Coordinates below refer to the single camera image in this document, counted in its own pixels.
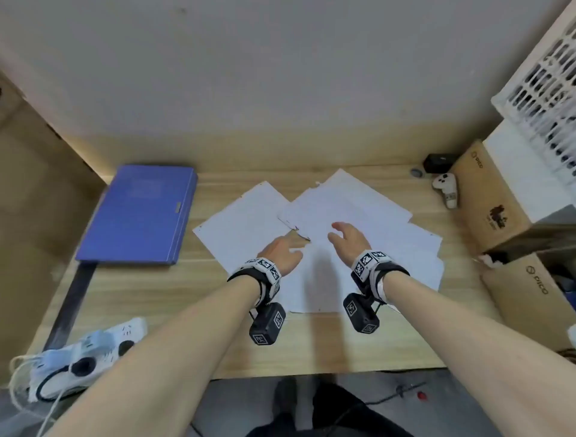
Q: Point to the white plug adapter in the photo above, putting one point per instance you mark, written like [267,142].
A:
[90,344]

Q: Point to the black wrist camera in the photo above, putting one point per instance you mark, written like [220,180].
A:
[268,325]
[361,313]

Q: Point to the white handheld controller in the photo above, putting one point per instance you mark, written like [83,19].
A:
[447,188]

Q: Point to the person's right forearm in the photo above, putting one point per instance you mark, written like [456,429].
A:
[472,346]

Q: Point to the white paper sheet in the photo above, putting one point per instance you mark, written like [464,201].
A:
[324,283]
[238,225]
[416,241]
[364,196]

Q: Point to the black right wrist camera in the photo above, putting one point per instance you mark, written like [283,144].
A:
[361,313]

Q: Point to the blue document folder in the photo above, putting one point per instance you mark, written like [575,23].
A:
[137,214]

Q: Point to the cardboard box with animal print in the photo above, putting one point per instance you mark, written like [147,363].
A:
[490,202]

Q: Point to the left wristband with marker tags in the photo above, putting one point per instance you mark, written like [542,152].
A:
[263,266]

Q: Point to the person's black trousers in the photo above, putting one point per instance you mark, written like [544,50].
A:
[310,412]

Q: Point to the right wristband with marker tags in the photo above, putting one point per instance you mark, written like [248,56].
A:
[371,263]

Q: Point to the open cardboard box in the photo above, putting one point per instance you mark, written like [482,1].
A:
[526,301]

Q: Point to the white plastic lattice basket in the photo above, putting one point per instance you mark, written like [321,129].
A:
[546,85]

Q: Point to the white paper sheet torn edge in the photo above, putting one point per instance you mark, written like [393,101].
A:
[315,211]

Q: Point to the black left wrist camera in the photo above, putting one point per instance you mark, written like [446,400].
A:
[268,325]

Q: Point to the person's right hand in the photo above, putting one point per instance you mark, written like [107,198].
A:
[353,243]

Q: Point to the person's left hand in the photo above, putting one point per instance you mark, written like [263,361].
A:
[281,252]

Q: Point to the person's left forearm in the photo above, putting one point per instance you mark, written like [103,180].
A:
[157,355]

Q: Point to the black flat bar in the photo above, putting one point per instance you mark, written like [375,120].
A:
[72,306]

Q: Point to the black power plug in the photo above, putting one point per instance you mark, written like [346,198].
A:
[126,347]
[82,365]

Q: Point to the person's left thumb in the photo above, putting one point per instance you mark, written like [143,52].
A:
[294,257]

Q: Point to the small grey round object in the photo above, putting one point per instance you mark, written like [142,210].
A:
[416,172]

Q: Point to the crumpled white packing scrap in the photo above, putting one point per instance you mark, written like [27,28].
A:
[488,260]

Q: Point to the small black box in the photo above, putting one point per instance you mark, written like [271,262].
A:
[440,162]

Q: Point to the wristband with marker tags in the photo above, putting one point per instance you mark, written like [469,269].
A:
[263,266]
[371,263]

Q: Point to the person's right thumb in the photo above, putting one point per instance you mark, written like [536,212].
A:
[334,238]

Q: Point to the white power strip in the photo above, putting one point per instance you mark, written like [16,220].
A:
[114,342]

